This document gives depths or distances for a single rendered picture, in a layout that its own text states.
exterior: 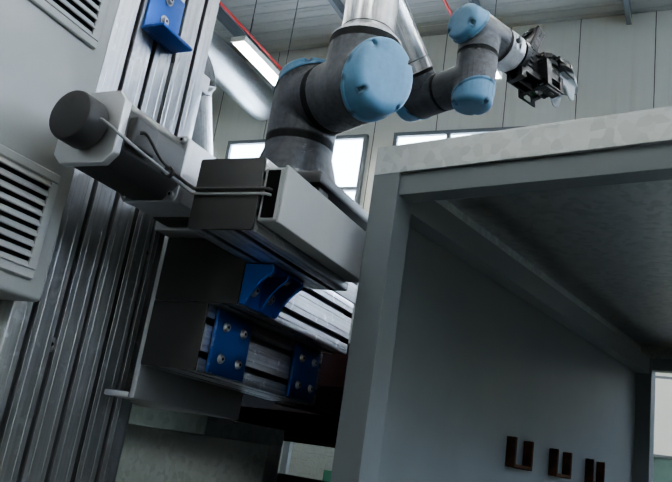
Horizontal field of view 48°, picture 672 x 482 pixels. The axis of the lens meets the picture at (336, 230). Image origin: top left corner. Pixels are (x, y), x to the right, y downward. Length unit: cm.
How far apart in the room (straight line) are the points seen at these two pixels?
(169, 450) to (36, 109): 84
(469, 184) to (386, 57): 30
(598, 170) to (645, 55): 1055
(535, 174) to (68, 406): 65
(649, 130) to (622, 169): 5
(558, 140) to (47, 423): 71
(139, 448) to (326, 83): 85
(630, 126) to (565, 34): 1090
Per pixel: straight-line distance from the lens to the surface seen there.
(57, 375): 104
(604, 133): 90
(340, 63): 117
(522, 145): 93
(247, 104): 1221
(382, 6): 124
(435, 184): 97
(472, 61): 141
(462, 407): 122
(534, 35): 161
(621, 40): 1159
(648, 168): 87
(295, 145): 121
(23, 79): 93
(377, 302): 95
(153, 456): 161
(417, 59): 147
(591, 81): 1132
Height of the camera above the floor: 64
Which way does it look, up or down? 17 degrees up
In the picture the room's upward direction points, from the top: 9 degrees clockwise
